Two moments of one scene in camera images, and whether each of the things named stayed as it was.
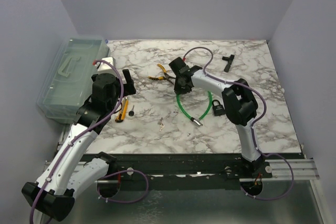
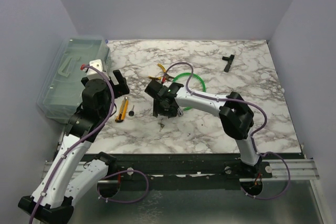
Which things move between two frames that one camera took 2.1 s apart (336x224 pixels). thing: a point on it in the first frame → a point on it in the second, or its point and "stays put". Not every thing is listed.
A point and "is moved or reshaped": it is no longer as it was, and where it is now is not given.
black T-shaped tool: [230, 61] stays put
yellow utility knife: [122, 114] stays put
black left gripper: [128, 88] → [121, 88]
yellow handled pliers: [166, 77] stays put
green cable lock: [197, 121] is moved or reshaped
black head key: [131, 113] stays put
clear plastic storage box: [69, 85] stays put
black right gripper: [178, 91] → [157, 109]
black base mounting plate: [187, 171] stays put
